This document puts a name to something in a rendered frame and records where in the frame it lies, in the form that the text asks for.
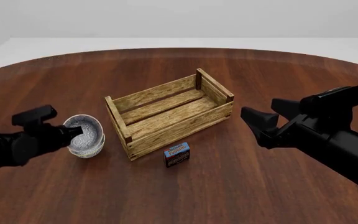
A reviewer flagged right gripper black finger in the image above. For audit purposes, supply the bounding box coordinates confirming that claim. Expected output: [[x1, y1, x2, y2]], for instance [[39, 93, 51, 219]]
[[240, 106, 280, 134], [270, 98, 303, 119]]

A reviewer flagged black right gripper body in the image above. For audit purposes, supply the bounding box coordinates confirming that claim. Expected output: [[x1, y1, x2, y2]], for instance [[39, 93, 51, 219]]
[[254, 111, 333, 149]]

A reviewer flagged wooden slat crate tray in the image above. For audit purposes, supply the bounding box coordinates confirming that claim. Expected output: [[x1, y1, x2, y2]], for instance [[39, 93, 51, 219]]
[[104, 67, 235, 162]]

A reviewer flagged patterned grey white bowl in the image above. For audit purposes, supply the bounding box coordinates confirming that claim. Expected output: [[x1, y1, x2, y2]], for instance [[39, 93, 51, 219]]
[[68, 134, 106, 160], [63, 114, 104, 153]]

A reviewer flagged chocolate pudding box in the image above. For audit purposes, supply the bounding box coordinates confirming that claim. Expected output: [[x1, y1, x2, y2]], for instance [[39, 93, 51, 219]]
[[162, 141, 190, 169]]

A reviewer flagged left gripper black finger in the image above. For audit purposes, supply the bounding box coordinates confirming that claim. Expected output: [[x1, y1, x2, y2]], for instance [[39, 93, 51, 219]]
[[66, 126, 85, 141]]

